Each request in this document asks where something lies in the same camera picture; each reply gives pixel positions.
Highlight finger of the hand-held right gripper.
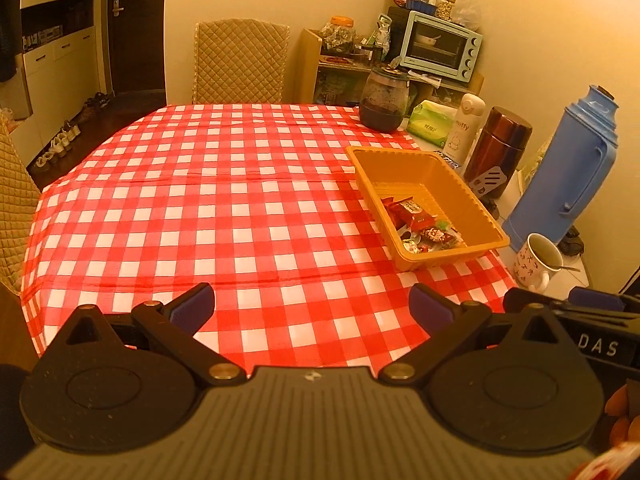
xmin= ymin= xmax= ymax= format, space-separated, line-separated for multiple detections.
xmin=569 ymin=287 xmax=640 ymax=311
xmin=502 ymin=287 xmax=568 ymax=317

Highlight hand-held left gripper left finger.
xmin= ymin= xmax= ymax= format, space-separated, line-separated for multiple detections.
xmin=60 ymin=282 xmax=246 ymax=387

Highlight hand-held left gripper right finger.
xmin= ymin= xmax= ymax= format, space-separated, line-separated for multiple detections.
xmin=377 ymin=282 xmax=563 ymax=387

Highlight dark red snack packet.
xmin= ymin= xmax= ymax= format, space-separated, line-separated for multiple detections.
xmin=420 ymin=227 xmax=453 ymax=250

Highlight red packet with white label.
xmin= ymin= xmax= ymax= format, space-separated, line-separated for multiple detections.
xmin=382 ymin=196 xmax=435 ymax=229

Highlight yellow plastic tray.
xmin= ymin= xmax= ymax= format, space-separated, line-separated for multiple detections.
xmin=346 ymin=146 xmax=511 ymax=271

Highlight person's right hand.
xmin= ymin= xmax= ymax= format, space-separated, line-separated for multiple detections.
xmin=604 ymin=382 xmax=640 ymax=446

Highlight white patterned mug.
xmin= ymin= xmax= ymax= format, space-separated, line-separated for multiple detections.
xmin=512 ymin=232 xmax=565 ymax=293

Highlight red white checkered tablecloth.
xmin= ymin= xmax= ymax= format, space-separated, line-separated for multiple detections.
xmin=20 ymin=103 xmax=516 ymax=376

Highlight blue thermos jug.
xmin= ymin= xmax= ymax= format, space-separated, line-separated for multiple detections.
xmin=501 ymin=85 xmax=621 ymax=256

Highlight brown metal thermos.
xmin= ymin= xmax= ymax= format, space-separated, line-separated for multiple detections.
xmin=464 ymin=106 xmax=533 ymax=200

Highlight white thermos bottle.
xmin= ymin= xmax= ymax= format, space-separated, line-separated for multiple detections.
xmin=442 ymin=92 xmax=487 ymax=166

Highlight green tissue pack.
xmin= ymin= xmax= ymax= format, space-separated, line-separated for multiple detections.
xmin=405 ymin=100 xmax=458 ymax=143

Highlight dark glass jar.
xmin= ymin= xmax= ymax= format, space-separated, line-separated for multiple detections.
xmin=360 ymin=67 xmax=411 ymax=134

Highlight beige quilted chair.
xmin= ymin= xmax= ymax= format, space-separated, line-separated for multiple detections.
xmin=0 ymin=112 xmax=42 ymax=296
xmin=191 ymin=20 xmax=291 ymax=106

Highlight row of shoes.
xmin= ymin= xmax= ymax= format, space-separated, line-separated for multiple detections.
xmin=35 ymin=91 xmax=111 ymax=171

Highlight blue toaster oven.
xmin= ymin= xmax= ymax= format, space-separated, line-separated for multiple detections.
xmin=397 ymin=10 xmax=483 ymax=83

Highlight wooden shelf unit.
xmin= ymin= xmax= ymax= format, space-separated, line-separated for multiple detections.
xmin=299 ymin=28 xmax=485 ymax=108

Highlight dark door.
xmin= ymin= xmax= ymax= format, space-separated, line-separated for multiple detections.
xmin=107 ymin=0 xmax=168 ymax=96

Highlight green white bag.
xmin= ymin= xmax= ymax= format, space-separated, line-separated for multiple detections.
xmin=375 ymin=14 xmax=393 ymax=56

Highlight white cabinet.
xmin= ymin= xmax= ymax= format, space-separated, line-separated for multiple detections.
xmin=20 ymin=0 xmax=111 ymax=161

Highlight orange-lidded clear jar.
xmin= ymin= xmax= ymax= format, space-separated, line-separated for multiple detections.
xmin=320 ymin=15 xmax=357 ymax=51

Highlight dark hanging clothes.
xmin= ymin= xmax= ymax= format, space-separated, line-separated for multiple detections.
xmin=0 ymin=0 xmax=23 ymax=83

